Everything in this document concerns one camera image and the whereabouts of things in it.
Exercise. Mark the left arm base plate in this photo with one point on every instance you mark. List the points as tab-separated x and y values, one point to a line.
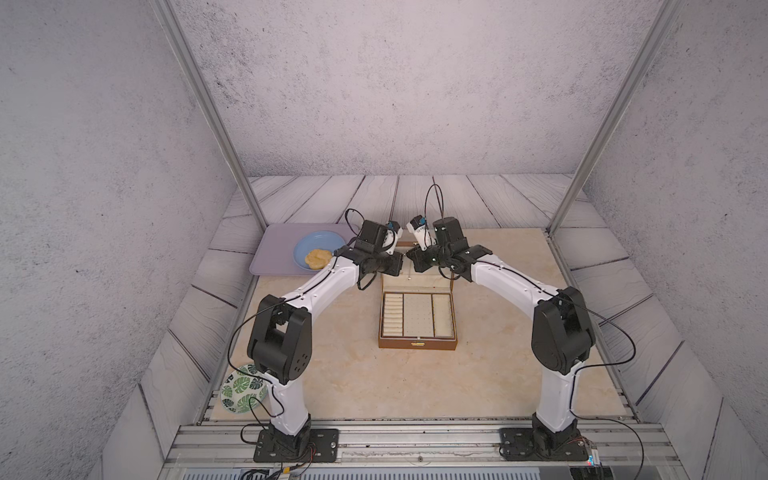
310	444

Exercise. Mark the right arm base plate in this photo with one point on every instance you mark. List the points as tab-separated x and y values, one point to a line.
529	444

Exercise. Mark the left metal frame post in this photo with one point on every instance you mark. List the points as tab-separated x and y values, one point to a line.
189	66

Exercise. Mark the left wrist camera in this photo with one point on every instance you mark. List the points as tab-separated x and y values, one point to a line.
392	236

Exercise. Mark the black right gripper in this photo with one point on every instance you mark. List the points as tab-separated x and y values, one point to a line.
418	258

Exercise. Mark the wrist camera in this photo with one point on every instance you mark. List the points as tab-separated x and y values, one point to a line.
420	229
392	236

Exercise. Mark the right metal frame post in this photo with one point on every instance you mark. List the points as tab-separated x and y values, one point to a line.
659	29

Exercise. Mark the aluminium mounting rail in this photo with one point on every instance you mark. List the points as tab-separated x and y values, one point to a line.
640	451

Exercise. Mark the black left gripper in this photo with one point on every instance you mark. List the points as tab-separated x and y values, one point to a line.
396	260

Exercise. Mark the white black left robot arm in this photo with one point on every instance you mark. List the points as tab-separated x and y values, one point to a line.
281	339

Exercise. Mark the metal frame post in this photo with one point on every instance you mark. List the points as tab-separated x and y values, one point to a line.
189	66
659	29

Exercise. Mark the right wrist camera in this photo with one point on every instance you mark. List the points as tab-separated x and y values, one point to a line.
420	229

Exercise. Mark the brown wooden jewelry box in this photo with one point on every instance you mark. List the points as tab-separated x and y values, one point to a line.
417	311

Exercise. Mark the yellow bread pastry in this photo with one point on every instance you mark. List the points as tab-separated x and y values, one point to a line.
318	259

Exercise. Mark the blue plate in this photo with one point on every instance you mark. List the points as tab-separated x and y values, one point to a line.
323	239

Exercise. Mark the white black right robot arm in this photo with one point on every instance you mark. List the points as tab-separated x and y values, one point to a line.
562	332

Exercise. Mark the lavender rectangular tray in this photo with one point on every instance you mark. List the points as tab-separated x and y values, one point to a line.
274	255

